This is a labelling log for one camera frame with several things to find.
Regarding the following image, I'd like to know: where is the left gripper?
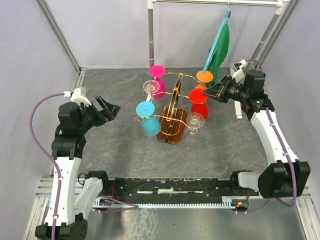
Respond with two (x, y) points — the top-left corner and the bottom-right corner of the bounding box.
(77, 95), (120, 133)

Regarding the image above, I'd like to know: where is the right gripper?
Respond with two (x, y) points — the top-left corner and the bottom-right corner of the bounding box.
(201, 74), (249, 104)

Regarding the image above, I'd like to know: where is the orange wine glass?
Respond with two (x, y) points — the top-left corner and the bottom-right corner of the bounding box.
(195, 70), (214, 90)

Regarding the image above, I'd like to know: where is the red wine glass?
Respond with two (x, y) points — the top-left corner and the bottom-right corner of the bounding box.
(188, 88), (209, 120)

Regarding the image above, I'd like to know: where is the pink wine glass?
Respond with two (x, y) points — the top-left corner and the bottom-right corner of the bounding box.
(149, 65), (166, 99)

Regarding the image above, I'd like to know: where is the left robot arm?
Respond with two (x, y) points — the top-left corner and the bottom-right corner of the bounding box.
(35, 96), (121, 240)

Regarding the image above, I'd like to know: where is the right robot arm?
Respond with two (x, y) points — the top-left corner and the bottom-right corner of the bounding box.
(202, 69), (311, 199)

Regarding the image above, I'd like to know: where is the clear wine glass front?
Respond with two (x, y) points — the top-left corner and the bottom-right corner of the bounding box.
(184, 112), (205, 139)

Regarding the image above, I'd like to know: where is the clear wine glass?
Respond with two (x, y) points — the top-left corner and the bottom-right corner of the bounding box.
(184, 112), (205, 139)
(143, 80), (160, 102)

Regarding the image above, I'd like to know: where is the blue wine glass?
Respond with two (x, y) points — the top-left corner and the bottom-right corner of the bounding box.
(136, 101), (161, 137)

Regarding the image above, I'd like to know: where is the clear wine glass rear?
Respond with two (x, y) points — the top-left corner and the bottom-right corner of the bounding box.
(143, 80), (160, 102)

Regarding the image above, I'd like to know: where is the green cloth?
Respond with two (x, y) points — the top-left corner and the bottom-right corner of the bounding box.
(205, 24), (230, 88)

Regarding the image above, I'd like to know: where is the light blue clothes hanger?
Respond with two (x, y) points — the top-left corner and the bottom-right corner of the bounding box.
(202, 8), (231, 75)

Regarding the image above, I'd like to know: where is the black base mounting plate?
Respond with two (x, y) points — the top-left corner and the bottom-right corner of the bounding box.
(94, 178), (260, 205)

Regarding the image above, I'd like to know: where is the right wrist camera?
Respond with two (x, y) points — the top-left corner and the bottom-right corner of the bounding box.
(229, 59), (260, 83)

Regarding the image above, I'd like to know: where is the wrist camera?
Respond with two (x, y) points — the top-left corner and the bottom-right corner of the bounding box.
(229, 59), (260, 83)
(63, 86), (92, 107)

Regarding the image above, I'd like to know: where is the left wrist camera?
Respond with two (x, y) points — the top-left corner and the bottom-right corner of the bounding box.
(63, 86), (92, 107)

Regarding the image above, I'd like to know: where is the gold wire glass rack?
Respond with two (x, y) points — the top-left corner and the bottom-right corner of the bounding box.
(153, 73), (200, 145)

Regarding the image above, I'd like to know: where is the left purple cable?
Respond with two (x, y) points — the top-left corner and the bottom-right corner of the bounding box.
(29, 92), (67, 240)

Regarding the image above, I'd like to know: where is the silver clothes rail stand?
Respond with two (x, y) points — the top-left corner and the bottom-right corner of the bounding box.
(146, 0), (291, 120)

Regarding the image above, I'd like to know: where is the light blue cable duct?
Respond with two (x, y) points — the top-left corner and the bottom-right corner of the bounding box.
(92, 198), (235, 210)

